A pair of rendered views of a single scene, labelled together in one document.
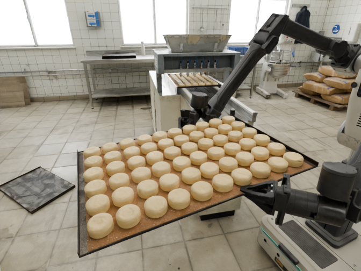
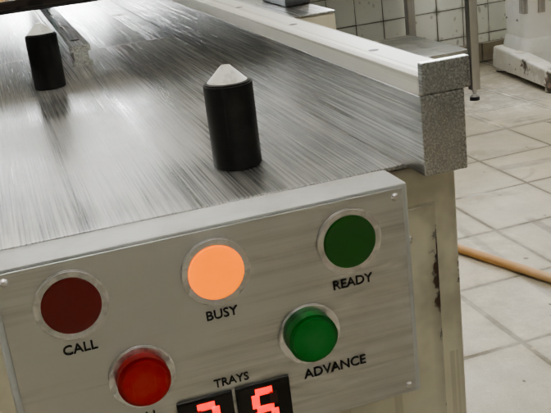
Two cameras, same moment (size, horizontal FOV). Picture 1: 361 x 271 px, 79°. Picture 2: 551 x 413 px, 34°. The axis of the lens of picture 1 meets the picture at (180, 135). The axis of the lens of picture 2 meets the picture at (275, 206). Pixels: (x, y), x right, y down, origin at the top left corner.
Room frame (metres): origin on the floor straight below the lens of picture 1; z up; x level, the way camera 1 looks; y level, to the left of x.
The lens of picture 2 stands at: (0.75, -0.32, 1.01)
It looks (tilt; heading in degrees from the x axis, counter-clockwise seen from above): 19 degrees down; 356
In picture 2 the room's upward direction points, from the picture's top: 7 degrees counter-clockwise
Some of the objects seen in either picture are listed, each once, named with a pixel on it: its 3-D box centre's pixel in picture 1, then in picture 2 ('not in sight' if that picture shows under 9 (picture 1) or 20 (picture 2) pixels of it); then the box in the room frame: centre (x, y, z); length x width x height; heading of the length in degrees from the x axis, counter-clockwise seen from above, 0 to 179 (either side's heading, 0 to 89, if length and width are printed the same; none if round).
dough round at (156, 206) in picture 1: (156, 206); not in sight; (0.36, 0.05, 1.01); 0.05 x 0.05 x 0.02
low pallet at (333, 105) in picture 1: (327, 99); not in sight; (4.39, -3.07, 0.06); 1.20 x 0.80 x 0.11; 15
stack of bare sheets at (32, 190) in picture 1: (36, 186); not in sight; (1.64, 1.37, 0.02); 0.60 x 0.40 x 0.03; 58
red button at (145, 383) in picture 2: not in sight; (143, 377); (1.21, -0.26, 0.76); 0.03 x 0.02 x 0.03; 101
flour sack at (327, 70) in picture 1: (339, 71); not in sight; (4.35, -3.10, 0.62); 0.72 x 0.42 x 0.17; 19
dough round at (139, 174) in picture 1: (141, 175); not in sight; (0.47, 0.10, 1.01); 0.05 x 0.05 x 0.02
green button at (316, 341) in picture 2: not in sight; (310, 334); (1.23, -0.36, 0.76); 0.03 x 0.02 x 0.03; 101
